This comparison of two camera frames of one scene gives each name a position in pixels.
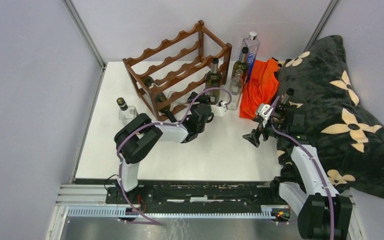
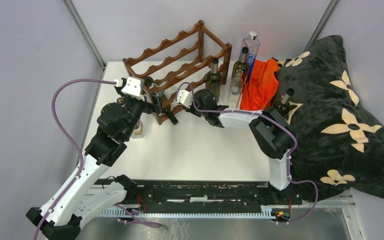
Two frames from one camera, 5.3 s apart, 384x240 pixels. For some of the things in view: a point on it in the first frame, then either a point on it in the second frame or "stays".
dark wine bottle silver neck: [243, 64] stays
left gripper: [203, 98] to [156, 98]
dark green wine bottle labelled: [162, 99] stays
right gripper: [254, 136] to [191, 108]
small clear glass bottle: [236, 89] stays
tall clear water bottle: [253, 45] stays
